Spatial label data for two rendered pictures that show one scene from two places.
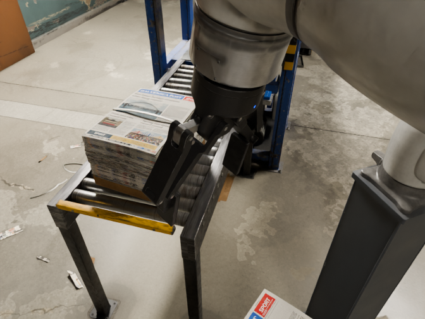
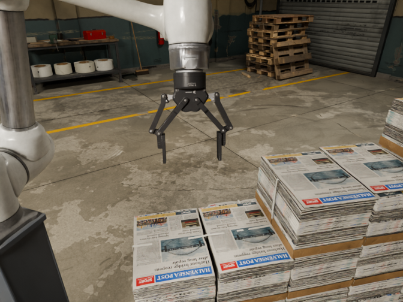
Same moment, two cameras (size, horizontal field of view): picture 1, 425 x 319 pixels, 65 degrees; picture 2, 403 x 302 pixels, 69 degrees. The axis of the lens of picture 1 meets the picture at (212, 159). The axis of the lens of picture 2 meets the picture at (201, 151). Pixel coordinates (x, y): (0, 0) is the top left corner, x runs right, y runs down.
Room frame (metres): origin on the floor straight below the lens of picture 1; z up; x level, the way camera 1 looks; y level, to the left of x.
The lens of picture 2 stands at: (0.80, 0.46, 1.68)
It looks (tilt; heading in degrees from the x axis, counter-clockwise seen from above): 28 degrees down; 222
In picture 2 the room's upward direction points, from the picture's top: straight up
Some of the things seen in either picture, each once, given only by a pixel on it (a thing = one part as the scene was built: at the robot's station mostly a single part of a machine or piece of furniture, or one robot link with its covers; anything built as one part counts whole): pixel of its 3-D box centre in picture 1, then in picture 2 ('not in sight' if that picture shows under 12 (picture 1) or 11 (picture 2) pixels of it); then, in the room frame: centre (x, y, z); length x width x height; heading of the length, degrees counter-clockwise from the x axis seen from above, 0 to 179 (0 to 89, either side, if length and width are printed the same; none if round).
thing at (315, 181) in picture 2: not in sight; (313, 174); (-0.21, 0.13, 1.07); 0.37 x 0.29 x 0.01; 53
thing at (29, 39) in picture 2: not in sight; (69, 36); (-2.14, -5.78, 0.96); 1.69 x 0.57 x 0.12; 164
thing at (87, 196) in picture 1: (129, 207); not in sight; (0.81, 0.30, 0.77); 0.47 x 0.05 x 0.05; 74
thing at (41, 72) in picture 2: not in sight; (73, 58); (-2.12, -5.76, 0.55); 1.80 x 0.70 x 1.09; 164
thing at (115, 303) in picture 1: (103, 308); not in sight; (0.82, 0.56, 0.01); 0.14 x 0.13 x 0.01; 74
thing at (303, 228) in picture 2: not in sight; (306, 198); (-0.21, 0.13, 0.95); 0.38 x 0.29 x 0.23; 53
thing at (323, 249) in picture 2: not in sight; (303, 216); (-0.21, 0.13, 0.86); 0.38 x 0.29 x 0.04; 53
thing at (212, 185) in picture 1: (233, 136); not in sight; (1.30, -0.10, 0.74); 1.34 x 0.05 x 0.12; 164
